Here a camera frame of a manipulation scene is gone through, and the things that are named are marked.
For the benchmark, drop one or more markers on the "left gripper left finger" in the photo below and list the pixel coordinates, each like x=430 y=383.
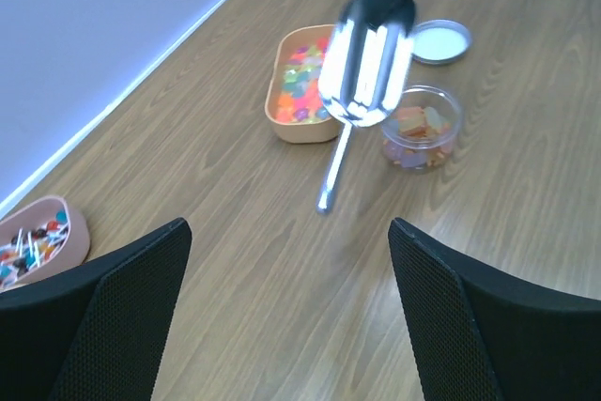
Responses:
x=97 y=331

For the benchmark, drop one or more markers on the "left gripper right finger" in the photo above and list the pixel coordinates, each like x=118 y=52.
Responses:
x=478 y=333

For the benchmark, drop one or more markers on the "metal scoop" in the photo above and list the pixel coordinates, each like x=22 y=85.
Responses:
x=363 y=76

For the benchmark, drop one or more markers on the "clear plastic cup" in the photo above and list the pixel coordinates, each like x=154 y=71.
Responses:
x=421 y=133

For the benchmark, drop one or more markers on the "orange candy tray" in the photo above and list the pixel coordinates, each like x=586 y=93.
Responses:
x=293 y=105

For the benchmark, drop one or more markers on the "white round lid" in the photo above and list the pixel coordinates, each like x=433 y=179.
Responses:
x=440 y=41

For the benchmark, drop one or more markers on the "pink candy tray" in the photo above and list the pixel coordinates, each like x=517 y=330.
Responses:
x=41 y=240

